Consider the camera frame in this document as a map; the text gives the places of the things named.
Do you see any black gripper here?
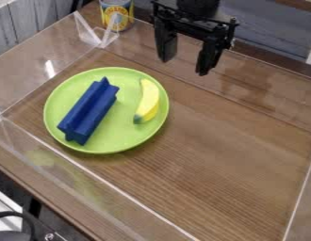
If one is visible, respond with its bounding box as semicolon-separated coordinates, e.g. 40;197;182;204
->
152;0;239;76

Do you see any yellow toy banana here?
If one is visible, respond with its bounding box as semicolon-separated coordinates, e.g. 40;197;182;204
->
134;78;160;124

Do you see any green round plate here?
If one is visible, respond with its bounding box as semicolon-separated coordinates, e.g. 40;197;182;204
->
44;67;170;154

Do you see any yellow labelled tin can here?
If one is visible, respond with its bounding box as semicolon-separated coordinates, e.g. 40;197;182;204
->
100;0;135;32

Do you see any blue star-shaped block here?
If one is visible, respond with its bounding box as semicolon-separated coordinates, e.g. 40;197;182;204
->
57;77;120;145

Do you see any clear acrylic enclosure wall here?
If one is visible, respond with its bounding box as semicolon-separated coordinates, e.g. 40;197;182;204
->
0;6;311;241

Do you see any black cable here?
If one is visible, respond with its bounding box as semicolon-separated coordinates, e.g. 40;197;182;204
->
0;211;37;241

